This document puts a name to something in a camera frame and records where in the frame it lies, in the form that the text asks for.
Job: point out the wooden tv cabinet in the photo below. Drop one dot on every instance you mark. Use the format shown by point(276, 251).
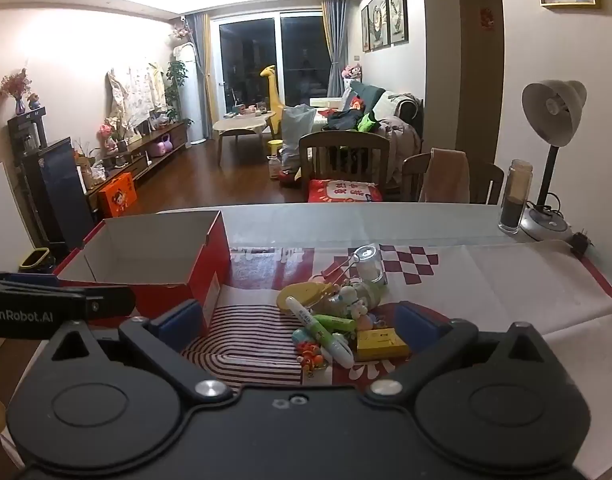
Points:
point(146, 157)

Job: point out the medium framed wall picture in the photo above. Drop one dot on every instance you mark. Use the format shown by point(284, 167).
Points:
point(379, 19)

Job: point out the clear plastic bottle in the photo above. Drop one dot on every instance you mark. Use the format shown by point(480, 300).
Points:
point(274, 167)

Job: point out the black cabinet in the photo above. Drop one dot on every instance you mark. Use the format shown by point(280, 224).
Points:
point(61, 190)

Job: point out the pink flower bouquet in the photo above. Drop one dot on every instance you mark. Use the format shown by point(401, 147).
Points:
point(108, 132)

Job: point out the red cardboard box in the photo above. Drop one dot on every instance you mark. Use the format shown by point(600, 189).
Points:
point(211, 260)

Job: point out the large framed wall picture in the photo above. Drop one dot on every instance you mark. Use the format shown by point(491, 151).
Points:
point(398, 7)

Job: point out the wooden chair with slatted back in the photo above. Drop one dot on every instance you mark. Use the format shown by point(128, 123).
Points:
point(343, 139)

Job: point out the hanging pale cloth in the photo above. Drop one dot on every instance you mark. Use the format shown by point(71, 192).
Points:
point(136, 92)

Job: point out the wooden coffee table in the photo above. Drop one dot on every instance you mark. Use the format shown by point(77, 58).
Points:
point(241, 122)

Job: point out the orange gift box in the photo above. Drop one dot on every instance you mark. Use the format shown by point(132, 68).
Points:
point(117, 195)

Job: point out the black bin with yellow rim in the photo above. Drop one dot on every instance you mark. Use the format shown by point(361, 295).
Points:
point(36, 259)

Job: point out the vase with pink flowers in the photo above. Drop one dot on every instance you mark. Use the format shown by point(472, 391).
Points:
point(16, 87)

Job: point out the pink bag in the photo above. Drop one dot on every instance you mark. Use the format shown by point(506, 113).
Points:
point(161, 146)

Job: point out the brown wooden door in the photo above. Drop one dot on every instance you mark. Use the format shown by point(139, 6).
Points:
point(481, 90)

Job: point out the wooden chair with towel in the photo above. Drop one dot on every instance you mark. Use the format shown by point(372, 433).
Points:
point(486, 180)

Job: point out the white marker pen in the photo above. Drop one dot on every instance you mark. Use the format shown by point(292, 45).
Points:
point(306, 315)

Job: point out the yellow pear-shaped plastic case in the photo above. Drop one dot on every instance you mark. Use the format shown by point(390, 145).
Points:
point(298, 292)

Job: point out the pale blue plastic bag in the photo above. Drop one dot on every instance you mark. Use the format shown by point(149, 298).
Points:
point(296, 130)

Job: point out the small framed wall picture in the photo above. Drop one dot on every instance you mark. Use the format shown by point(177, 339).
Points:
point(365, 29)

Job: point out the grey and yellow curtain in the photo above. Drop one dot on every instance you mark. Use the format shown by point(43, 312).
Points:
point(335, 45)
point(206, 60)

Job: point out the white standing air conditioner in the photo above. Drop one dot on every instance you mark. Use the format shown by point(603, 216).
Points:
point(191, 95)

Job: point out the green marker pen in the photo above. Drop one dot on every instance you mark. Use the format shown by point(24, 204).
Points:
point(336, 321)

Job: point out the yellow giraffe toy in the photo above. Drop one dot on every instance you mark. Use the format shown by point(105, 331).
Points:
point(273, 105)

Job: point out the orange toy figure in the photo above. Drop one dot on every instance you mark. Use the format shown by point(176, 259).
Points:
point(311, 355)

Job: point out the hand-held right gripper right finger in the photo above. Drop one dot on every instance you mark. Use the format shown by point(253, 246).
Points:
point(416, 322)

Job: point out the sofa with piled clothes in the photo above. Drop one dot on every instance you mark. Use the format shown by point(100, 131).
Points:
point(386, 110)

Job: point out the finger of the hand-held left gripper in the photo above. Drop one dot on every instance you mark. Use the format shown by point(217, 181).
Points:
point(33, 280)
point(106, 300)

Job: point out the grey desk lamp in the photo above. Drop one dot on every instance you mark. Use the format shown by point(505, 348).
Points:
point(551, 110)

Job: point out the green potted plant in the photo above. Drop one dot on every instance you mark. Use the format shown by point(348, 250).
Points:
point(176, 80)

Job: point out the red printed seat cushion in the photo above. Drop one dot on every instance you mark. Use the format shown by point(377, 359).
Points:
point(343, 191)

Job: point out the pink towel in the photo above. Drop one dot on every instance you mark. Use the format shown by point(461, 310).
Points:
point(446, 175)

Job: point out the yellow stool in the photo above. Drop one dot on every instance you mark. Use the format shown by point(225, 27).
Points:
point(275, 146)

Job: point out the clear glass jar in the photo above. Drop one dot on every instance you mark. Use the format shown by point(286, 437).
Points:
point(368, 265)

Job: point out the small yellow box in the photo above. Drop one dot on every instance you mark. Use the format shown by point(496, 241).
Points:
point(381, 342)

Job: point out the black water dispenser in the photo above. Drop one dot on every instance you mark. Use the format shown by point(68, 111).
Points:
point(28, 130)

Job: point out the glass balcony door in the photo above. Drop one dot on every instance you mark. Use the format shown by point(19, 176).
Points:
point(266, 55)

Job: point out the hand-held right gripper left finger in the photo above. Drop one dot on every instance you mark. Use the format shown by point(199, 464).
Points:
point(183, 317)

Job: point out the red and white printed mat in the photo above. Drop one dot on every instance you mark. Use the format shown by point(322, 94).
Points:
point(486, 285)

